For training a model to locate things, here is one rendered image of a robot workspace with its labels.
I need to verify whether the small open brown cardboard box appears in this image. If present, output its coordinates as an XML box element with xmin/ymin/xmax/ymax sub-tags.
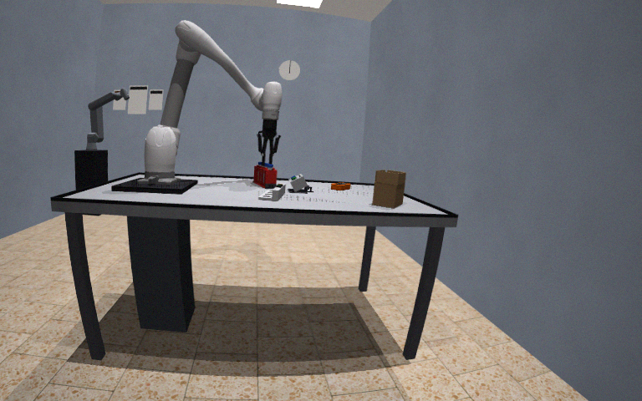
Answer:
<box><xmin>372</xmin><ymin>170</ymin><xmax>406</xmax><ymax>208</ymax></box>

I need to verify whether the orange digital multimeter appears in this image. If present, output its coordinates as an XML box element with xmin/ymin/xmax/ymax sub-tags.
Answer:
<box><xmin>331</xmin><ymin>183</ymin><xmax>350</xmax><ymax>190</ymax></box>

